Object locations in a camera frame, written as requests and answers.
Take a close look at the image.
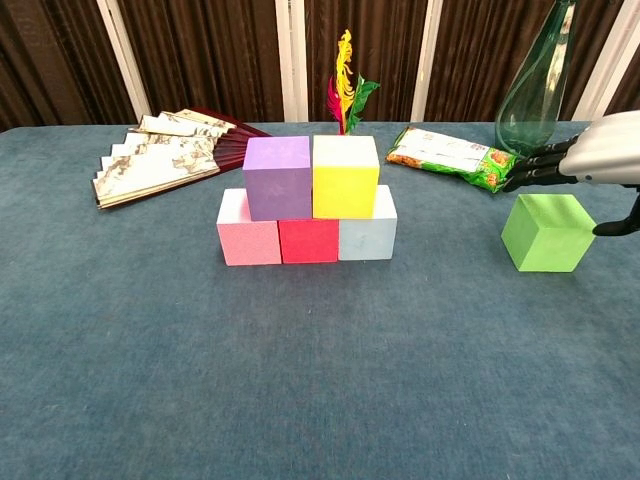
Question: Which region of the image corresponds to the dark brown curtain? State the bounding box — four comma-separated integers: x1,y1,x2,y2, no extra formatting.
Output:
0,0,640,134

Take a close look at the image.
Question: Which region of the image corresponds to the painted paper folding fan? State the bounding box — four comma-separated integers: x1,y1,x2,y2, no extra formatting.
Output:
91,107,274,210

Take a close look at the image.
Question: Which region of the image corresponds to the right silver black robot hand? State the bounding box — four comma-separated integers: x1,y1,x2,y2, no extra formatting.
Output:
501,110,640,238

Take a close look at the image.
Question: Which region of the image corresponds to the teal felt table mat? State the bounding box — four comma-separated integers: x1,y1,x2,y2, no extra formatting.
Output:
0,119,640,480

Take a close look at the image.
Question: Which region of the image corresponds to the colourful feather shuttlecock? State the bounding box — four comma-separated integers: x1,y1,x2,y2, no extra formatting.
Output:
326,28,381,137

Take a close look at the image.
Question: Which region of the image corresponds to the white partition frame post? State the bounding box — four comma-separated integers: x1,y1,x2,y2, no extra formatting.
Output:
410,0,444,123
569,0,640,121
96,0,152,124
274,0,309,123

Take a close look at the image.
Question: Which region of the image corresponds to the purple foam cube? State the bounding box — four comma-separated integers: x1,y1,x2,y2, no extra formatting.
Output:
242,135,313,222

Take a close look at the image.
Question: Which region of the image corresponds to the green white snack bag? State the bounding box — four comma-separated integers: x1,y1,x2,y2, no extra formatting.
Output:
385,125,519,194

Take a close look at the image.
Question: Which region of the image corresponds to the pink foam cube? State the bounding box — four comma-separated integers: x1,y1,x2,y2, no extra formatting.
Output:
215,188,282,268

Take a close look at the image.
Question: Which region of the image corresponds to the green plastic spray bottle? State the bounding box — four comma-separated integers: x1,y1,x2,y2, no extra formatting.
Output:
494,0,577,160

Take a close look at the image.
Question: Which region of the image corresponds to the light blue foam cube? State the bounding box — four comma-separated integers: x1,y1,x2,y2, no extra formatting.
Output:
338,184,399,262

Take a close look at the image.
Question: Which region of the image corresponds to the yellow foam cube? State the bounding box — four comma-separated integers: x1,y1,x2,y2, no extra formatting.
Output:
311,135,380,221

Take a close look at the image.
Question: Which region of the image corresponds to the red foam cube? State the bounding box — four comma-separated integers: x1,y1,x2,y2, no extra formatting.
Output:
278,218,341,265

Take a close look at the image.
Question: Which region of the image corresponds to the green foam cube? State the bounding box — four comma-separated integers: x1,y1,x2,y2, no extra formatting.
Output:
500,193,598,274

